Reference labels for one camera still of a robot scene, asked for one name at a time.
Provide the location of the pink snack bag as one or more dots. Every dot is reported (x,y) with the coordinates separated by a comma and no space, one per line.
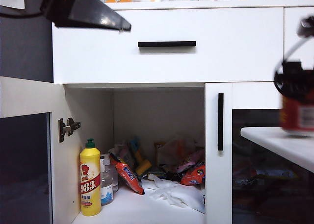
(191,160)

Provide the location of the yellow cleaning brush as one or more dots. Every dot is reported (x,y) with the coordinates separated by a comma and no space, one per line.
(142,165)

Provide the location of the white glass-panel cabinet door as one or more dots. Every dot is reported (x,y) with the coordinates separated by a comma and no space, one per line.
(24,96)
(213,172)

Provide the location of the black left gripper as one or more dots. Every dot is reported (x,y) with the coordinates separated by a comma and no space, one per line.
(55,3)

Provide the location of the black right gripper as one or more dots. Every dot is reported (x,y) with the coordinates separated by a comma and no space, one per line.
(294,82)

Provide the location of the translucent orange snack bag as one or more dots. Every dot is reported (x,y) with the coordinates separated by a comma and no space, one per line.
(171,153)

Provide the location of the orange snack bag blue print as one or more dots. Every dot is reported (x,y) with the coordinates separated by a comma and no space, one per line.
(128,175)

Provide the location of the metal door hinge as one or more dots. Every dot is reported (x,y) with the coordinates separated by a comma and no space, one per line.
(65,129)

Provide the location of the red beverage can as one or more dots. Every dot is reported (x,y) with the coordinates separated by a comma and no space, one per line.
(296,116)

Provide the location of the yellow detergent bottle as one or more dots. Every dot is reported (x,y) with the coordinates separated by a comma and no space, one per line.
(90,184)

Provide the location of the white cabinet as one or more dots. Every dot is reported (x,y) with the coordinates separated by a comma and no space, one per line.
(196,4)

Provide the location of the white plastic bag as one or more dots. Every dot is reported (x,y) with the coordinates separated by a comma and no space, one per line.
(176,194)

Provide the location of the clear bottle blue label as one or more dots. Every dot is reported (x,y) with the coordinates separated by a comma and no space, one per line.
(106,189)

